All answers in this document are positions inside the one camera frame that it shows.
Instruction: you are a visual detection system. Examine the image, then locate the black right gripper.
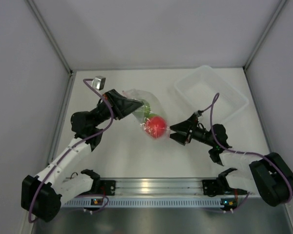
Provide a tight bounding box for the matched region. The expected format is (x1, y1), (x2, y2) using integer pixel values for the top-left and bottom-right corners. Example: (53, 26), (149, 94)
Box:
(169, 114), (216, 147)

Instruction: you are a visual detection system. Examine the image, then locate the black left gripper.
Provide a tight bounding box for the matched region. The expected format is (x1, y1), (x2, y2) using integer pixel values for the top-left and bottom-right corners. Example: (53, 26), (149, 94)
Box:
(91, 89), (144, 128)

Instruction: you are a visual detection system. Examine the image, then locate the green fake apple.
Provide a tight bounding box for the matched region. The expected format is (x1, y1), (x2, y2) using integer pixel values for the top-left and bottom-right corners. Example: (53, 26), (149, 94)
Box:
(143, 102), (158, 121)

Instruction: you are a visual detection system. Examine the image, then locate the clear zip top bag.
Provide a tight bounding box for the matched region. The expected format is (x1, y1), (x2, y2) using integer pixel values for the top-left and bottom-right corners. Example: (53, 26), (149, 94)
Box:
(123, 89), (170, 140)

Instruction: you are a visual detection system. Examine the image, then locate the red fake tomato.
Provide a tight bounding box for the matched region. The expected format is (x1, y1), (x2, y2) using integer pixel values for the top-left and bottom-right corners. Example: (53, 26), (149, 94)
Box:
(144, 115), (167, 139)

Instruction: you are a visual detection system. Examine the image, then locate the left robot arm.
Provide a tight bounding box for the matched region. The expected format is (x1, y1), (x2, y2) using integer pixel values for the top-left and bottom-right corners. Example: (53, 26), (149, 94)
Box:
(21, 89), (143, 223)

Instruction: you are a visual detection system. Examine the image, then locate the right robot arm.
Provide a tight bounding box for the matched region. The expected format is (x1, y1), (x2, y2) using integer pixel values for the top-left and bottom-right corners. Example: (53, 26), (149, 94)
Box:
(170, 111), (293, 207)

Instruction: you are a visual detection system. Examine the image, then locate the white perforated plastic basket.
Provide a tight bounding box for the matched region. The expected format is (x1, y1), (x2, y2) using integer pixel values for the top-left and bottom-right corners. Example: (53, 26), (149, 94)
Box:
(174, 65), (249, 124)

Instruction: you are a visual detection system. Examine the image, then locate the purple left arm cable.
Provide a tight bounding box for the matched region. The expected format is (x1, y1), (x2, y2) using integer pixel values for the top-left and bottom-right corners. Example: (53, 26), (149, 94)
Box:
(27, 78), (118, 223)

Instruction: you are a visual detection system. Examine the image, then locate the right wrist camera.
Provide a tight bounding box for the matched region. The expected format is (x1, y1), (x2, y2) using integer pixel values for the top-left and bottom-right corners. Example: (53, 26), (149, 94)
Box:
(195, 110), (204, 117)

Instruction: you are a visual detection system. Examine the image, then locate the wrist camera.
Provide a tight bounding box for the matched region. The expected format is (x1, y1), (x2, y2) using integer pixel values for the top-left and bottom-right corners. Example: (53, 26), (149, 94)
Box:
(91, 76), (106, 90)
(195, 110), (204, 117)

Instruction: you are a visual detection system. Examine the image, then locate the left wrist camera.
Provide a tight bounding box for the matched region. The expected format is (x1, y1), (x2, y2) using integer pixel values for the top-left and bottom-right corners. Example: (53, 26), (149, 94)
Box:
(91, 76), (106, 90)

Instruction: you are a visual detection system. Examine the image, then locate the aluminium mounting rail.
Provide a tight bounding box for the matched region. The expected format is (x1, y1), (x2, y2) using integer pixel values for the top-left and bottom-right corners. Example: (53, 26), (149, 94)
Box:
(29, 177), (259, 195)

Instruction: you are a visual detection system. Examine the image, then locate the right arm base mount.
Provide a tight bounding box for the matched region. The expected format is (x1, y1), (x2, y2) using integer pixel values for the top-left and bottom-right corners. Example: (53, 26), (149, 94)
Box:
(202, 179), (235, 197)

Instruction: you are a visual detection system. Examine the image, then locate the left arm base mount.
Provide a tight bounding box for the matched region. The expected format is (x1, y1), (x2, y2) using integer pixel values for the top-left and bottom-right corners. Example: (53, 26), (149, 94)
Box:
(78, 179), (116, 196)

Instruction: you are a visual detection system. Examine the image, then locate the white slotted cable duct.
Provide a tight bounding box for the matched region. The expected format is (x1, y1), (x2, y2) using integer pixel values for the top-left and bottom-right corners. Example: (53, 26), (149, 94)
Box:
(63, 197), (236, 208)

